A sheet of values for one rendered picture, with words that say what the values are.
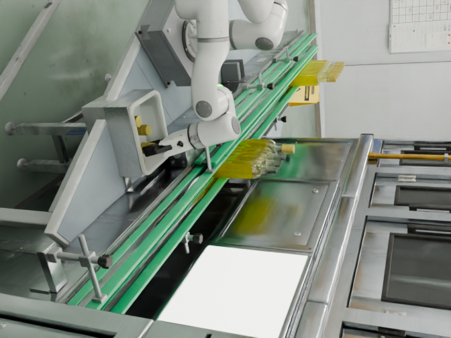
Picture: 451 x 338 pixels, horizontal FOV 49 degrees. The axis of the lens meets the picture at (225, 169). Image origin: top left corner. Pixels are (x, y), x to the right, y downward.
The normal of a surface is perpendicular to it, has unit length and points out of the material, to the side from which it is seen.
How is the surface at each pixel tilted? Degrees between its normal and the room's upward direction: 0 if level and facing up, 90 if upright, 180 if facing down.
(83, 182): 0
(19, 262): 90
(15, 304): 90
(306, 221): 90
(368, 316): 90
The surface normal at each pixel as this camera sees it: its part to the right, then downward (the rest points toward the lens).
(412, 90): -0.35, 0.43
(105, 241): -0.13, -0.90
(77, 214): 0.93, 0.04
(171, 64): -0.23, 0.84
